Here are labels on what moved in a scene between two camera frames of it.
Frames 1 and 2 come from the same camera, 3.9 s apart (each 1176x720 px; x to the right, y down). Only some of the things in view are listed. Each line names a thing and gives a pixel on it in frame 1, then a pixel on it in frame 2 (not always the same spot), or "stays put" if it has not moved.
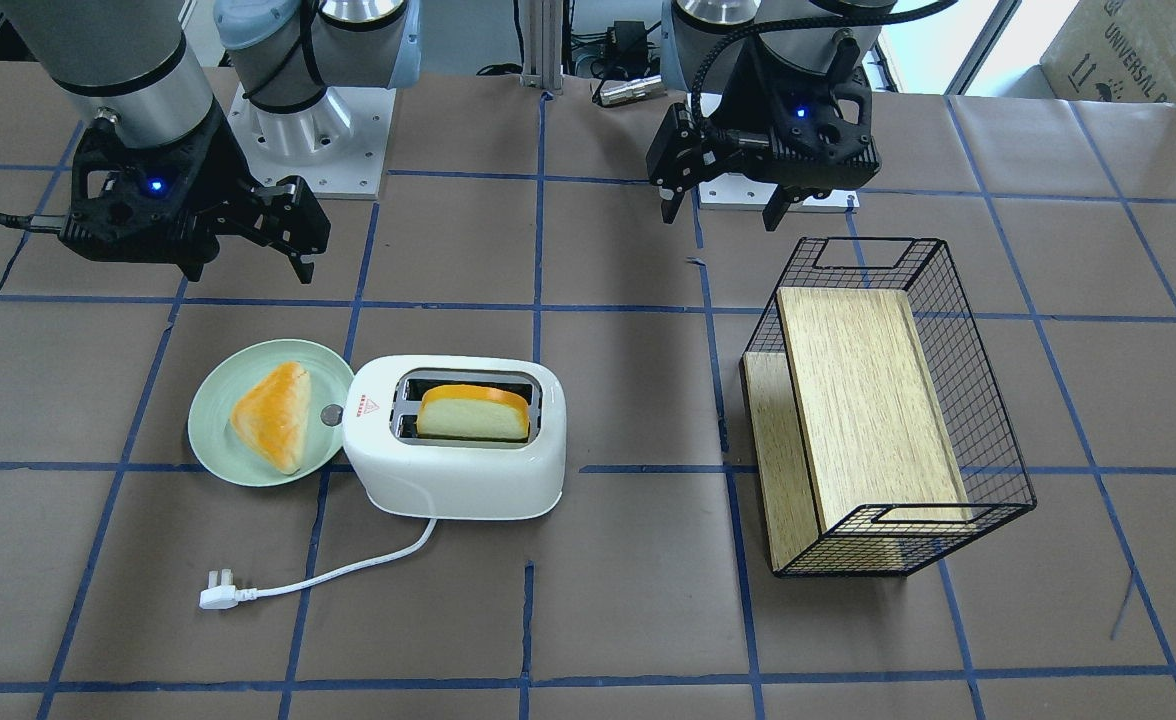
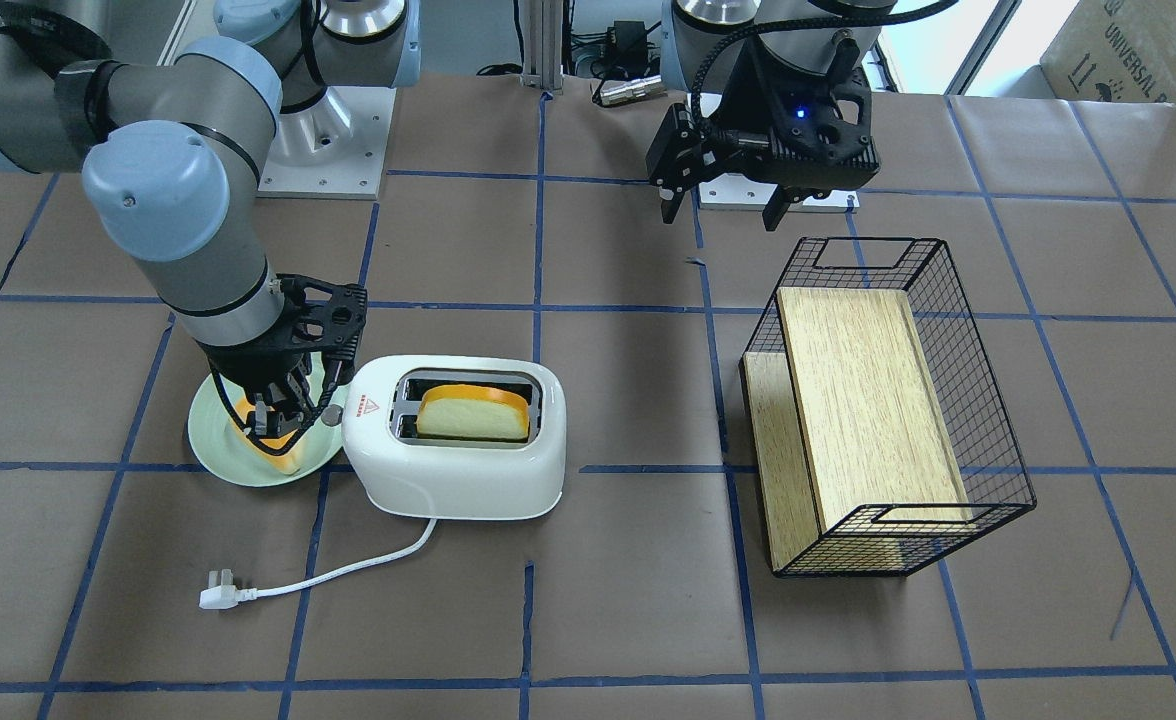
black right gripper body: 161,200 to 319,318
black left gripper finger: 779,201 stays put
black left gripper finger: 676,159 stays put
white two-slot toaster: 407,476 stays put
